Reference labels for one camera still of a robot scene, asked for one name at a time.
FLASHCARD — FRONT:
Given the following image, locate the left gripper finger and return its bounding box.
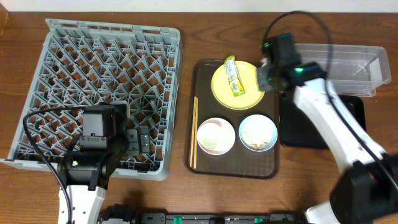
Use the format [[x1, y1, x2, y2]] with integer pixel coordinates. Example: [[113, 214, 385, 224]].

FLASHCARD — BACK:
[[126, 129, 139, 157], [139, 126, 150, 154]]

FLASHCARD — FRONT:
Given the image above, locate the green snack wrapper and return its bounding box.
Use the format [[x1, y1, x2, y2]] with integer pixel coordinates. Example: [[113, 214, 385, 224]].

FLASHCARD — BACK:
[[223, 55, 246, 97]]

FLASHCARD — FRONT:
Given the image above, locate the light blue bowl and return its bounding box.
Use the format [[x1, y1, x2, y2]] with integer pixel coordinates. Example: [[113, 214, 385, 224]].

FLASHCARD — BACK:
[[238, 114, 278, 152]]

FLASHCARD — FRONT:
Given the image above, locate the pale green cup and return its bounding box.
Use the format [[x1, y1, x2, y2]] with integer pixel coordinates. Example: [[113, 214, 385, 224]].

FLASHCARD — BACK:
[[197, 123, 221, 149]]

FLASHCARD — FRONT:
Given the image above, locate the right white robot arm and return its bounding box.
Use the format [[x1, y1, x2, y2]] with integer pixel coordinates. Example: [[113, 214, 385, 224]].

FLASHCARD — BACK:
[[257, 58, 397, 223]]

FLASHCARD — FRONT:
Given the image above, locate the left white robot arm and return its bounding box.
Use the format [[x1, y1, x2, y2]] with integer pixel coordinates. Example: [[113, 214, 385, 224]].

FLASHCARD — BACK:
[[57, 101, 149, 223]]

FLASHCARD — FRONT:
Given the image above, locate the black waste tray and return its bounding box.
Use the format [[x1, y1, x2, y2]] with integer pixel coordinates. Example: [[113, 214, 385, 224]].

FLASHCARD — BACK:
[[279, 94, 366, 149]]

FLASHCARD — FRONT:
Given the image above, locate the grey plastic dishwasher rack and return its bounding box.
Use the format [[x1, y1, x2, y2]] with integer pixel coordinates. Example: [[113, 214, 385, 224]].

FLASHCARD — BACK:
[[1, 19, 183, 181]]

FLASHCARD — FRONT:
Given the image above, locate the clear plastic waste bin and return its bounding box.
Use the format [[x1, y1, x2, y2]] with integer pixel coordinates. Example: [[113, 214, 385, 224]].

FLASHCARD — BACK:
[[294, 43, 392, 98]]

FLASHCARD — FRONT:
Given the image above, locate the yellow round plate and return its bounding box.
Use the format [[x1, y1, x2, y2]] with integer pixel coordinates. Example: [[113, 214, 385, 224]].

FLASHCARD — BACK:
[[211, 61, 264, 110]]

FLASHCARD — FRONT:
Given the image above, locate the left wooden chopstick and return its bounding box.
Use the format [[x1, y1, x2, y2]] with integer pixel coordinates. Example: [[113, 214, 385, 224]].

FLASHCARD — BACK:
[[190, 96, 197, 167]]

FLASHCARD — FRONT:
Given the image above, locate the leftover rice food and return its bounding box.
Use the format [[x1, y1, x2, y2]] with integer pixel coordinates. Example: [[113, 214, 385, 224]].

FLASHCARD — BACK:
[[241, 131, 271, 151]]

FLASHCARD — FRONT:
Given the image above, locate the dark brown serving tray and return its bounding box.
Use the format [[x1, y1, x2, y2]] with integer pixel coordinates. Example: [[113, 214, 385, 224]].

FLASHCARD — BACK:
[[184, 60, 279, 179]]

